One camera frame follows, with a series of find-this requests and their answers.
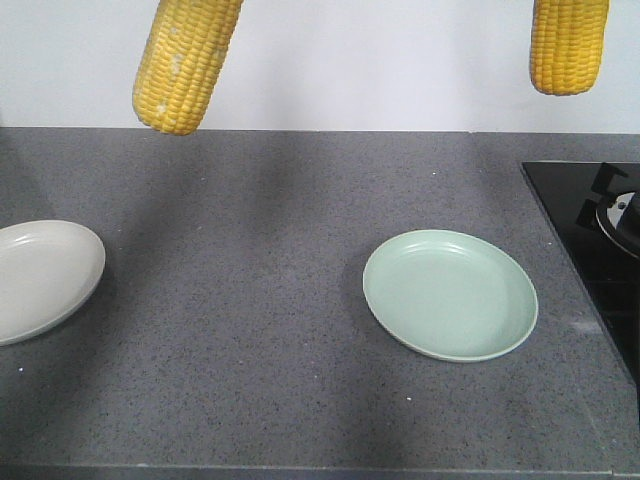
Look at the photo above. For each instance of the yellow corn cob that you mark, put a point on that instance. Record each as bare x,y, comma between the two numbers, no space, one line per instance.
184,54
566,45

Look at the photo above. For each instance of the black glass gas hob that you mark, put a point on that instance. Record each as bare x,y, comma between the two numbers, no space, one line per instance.
610,276

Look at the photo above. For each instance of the black burner pan support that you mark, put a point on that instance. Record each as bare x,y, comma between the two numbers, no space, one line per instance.
616,212

